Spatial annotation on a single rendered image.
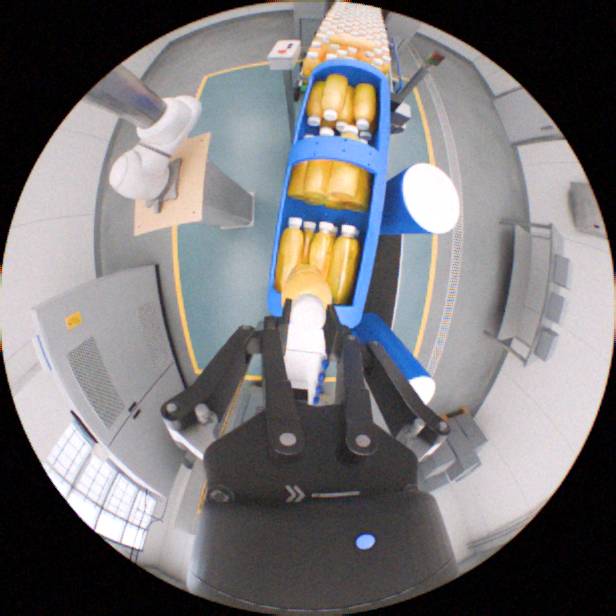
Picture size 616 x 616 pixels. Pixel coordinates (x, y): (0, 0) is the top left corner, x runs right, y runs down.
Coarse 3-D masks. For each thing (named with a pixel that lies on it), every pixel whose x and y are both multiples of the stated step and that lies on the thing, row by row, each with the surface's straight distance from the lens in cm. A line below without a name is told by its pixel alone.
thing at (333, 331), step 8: (328, 304) 22; (328, 312) 20; (336, 312) 20; (328, 320) 20; (336, 320) 18; (328, 328) 19; (336, 328) 16; (328, 336) 18; (336, 336) 16; (328, 344) 18; (336, 344) 16; (328, 352) 17; (336, 352) 17; (328, 360) 17; (336, 360) 17
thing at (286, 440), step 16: (272, 320) 15; (272, 336) 14; (272, 352) 12; (272, 368) 11; (272, 384) 9; (288, 384) 9; (272, 400) 8; (288, 400) 8; (272, 416) 8; (288, 416) 8; (272, 432) 7; (288, 432) 7; (272, 448) 7; (288, 448) 7; (304, 448) 7
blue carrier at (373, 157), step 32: (320, 64) 82; (352, 64) 76; (384, 96) 71; (384, 128) 62; (288, 160) 58; (352, 160) 48; (384, 160) 57; (384, 192) 56; (352, 224) 69; (352, 320) 51
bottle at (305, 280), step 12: (300, 264) 40; (312, 264) 41; (288, 276) 34; (300, 276) 27; (312, 276) 27; (288, 288) 26; (300, 288) 24; (312, 288) 24; (324, 288) 26; (324, 300) 24
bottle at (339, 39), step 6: (330, 36) 111; (336, 36) 110; (342, 36) 110; (348, 36) 111; (336, 42) 110; (342, 42) 110; (348, 42) 110; (354, 42) 110; (360, 42) 110; (366, 42) 110; (372, 42) 111; (360, 48) 112; (366, 48) 111; (372, 48) 110
